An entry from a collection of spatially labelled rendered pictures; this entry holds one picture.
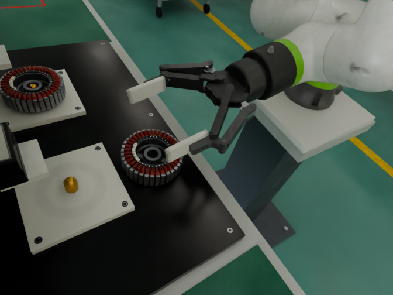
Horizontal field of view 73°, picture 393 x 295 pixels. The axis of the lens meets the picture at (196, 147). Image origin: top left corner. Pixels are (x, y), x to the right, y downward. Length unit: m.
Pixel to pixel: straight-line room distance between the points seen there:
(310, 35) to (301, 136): 0.25
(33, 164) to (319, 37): 0.48
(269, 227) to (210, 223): 0.97
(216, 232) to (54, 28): 0.74
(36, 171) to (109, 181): 0.13
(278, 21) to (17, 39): 0.67
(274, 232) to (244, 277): 0.96
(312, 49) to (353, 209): 1.36
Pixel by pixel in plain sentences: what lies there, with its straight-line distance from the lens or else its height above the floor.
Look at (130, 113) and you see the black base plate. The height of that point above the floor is 0.77.
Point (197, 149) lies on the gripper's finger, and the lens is 0.38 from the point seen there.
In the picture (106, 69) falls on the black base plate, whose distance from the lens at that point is 0.72.
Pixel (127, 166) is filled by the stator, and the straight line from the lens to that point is 0.46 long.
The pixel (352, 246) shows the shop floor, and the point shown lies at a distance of 1.65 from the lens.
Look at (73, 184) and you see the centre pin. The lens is 0.45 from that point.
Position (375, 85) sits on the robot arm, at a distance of 0.49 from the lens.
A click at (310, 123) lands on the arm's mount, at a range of 0.74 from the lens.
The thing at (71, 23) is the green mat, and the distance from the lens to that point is 0.96.
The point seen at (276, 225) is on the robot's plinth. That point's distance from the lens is 1.44.
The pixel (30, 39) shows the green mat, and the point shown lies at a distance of 0.89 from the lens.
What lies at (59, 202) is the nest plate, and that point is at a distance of 0.47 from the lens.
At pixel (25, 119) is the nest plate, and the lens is 0.59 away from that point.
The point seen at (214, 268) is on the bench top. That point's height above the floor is 0.75.
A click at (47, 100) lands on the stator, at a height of 0.81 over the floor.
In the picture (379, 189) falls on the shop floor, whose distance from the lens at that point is 2.02.
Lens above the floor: 1.18
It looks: 48 degrees down
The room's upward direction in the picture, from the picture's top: 17 degrees clockwise
